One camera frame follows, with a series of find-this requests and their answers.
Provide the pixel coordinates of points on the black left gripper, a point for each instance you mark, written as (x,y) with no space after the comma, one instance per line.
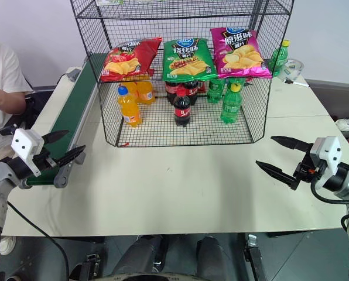
(44,162)

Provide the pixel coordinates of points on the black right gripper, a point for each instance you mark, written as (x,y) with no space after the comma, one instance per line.
(307,169)

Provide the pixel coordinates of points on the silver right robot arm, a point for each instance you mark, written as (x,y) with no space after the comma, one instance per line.
(348,184)

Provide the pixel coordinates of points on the person's bare forearm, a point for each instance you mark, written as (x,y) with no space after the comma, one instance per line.
(4,102)

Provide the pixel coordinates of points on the green conveyor belt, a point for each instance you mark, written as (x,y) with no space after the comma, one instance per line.
(72,117)

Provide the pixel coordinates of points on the grey wired device with cable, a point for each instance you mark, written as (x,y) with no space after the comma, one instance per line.
(73,73)

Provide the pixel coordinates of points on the black chair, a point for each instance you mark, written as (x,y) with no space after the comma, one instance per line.
(35,109)

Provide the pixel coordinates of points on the orange soda bottle blue cap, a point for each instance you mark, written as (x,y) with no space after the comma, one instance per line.
(129,111)

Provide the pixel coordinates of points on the black white marker pen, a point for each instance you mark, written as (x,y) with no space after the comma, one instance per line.
(297,83)

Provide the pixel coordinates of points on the green soda bottle yellow cap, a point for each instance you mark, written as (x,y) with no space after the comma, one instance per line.
(278,58)
(231,105)

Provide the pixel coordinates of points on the clear tape roll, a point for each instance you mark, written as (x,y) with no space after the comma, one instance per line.
(294,70)

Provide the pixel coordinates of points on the person in white shirt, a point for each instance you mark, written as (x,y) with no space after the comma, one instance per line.
(1,67)

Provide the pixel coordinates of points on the black table leg clamp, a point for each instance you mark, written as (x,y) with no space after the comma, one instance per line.
(89,266)
(255,254)

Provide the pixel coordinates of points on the red potato chip bag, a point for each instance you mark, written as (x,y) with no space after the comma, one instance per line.
(127,60)

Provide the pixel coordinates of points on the white shoe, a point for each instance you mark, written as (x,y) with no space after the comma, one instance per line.
(7,244)

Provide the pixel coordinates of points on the cola bottle red cap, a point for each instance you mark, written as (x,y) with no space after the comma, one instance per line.
(182,111)

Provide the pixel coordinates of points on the magenta potato chip bag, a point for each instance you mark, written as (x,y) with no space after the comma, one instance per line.
(239,52)

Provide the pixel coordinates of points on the dark rounded shape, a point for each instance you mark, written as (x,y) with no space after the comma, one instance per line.
(139,254)

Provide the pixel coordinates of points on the green potato chip bag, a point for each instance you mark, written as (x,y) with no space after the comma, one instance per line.
(189,58)

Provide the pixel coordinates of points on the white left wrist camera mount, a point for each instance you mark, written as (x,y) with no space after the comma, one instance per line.
(23,143)

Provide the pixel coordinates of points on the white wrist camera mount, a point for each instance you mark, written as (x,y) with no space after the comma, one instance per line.
(331,152)
(23,143)

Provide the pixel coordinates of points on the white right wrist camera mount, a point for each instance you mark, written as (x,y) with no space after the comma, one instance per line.
(331,152)

